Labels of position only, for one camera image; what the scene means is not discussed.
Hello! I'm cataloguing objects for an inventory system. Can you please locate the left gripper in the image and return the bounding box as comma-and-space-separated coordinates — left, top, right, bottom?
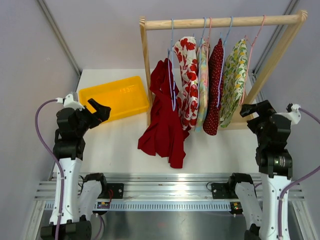
74, 98, 111, 136

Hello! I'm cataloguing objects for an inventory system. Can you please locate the aluminium mounting rail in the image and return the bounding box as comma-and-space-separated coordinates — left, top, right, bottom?
32, 172, 306, 212

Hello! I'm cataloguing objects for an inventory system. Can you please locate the white red poppy skirt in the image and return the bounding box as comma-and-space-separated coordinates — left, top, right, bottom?
173, 36, 199, 130

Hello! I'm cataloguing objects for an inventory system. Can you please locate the wooden clothes rack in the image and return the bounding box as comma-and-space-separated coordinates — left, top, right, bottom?
138, 9, 309, 131

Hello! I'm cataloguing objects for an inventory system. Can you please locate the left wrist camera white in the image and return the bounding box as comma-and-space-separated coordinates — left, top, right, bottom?
55, 92, 85, 111

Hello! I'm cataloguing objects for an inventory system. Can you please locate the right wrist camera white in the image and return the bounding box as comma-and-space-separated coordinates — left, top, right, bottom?
277, 103, 301, 125

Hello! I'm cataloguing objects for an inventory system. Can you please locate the yellow plastic tray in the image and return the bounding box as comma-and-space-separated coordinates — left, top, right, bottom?
78, 76, 150, 122

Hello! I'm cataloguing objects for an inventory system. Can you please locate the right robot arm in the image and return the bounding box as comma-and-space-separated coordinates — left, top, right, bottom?
226, 100, 293, 240

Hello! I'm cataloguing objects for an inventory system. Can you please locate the lemon print skirt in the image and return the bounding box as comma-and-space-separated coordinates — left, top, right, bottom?
219, 38, 248, 128

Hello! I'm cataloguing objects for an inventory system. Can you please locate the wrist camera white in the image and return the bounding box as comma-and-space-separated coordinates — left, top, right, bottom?
55, 92, 85, 111
277, 103, 301, 125

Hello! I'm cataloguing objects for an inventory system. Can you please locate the dark red dotted skirt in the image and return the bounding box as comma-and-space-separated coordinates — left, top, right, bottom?
202, 38, 224, 136

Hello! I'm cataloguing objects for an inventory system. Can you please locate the pastel floral skirt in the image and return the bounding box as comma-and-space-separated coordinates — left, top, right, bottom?
195, 39, 210, 132

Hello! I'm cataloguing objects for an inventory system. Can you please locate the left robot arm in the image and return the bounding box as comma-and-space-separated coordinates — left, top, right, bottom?
40, 96, 111, 240

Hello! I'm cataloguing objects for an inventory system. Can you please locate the plain red skirt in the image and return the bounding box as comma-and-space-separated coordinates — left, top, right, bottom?
137, 58, 189, 169

